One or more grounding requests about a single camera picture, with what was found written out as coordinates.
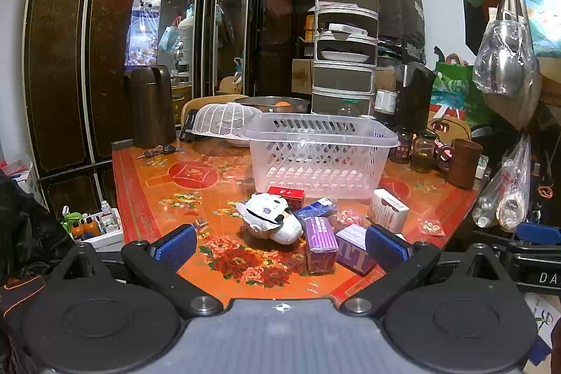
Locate red cigarette box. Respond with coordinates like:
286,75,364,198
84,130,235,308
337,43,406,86
267,186,306,209

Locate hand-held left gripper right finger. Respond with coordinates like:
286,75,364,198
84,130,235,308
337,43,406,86
339,224,520,317

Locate green shopping bag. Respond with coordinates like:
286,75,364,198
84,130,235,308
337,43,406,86
430,53,494,130

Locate dark sauce jar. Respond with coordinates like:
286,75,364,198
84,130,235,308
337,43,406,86
389,128,415,164

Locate glass jar olive contents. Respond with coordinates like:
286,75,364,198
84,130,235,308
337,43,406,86
411,130,439,174

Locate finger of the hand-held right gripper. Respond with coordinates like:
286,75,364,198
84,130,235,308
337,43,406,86
504,256,561,295
495,222,561,265

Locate white paper bag green logo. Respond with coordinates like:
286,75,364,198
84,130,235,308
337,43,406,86
523,292,556,365

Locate clear bag of red candy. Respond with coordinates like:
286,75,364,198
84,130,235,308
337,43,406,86
337,209,364,229

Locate white box red print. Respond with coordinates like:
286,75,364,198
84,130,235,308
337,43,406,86
368,188,411,231

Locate brown thermos jug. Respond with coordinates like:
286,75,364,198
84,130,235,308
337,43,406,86
126,64,177,148

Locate small red packet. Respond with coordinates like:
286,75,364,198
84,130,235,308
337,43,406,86
420,218,446,237

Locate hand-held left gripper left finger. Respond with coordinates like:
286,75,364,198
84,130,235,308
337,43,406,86
57,224,223,319

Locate bunch of keys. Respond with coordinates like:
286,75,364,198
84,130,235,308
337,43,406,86
137,143,185,161

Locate plastic bag with bottles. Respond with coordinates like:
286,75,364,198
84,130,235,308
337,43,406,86
472,134,532,233

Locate blue packet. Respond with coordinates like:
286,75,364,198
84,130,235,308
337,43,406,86
293,198,338,231

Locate dark jar white label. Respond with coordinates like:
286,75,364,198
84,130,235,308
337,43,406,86
374,88,399,126

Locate black foil bag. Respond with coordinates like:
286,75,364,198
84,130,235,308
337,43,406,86
394,62,438,130

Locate tall purple box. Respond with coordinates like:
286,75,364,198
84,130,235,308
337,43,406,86
304,216,339,274

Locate white mesh food cover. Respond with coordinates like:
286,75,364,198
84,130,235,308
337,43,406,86
192,102,264,143

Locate white plate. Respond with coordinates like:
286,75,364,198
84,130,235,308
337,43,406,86
317,51,371,64

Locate brown cup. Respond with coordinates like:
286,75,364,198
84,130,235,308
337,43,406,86
446,138,484,189

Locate large black bag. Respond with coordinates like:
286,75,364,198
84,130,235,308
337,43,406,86
378,0,427,65

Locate metal bowl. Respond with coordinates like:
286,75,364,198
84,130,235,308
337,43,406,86
234,95,312,115

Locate clear plastic basket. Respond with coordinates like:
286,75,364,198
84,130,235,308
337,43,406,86
241,112,400,200

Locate white bin with bottles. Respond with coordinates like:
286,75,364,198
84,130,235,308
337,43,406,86
61,201,126,253

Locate white plush toy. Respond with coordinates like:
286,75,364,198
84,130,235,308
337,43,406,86
236,193,304,246

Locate wide purple box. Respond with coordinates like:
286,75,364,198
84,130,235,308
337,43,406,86
335,224,378,275

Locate colourful printed tote bag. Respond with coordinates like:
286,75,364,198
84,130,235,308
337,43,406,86
518,0,561,60

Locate cardboard box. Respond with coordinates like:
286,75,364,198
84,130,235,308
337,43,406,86
291,58,315,95

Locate dark wooden wardrobe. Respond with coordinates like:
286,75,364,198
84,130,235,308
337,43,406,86
22,0,334,208

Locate hanging clear plastic bag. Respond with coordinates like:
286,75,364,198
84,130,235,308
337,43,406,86
472,0,541,95

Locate black cloth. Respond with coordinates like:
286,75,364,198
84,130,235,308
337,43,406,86
0,170,75,374

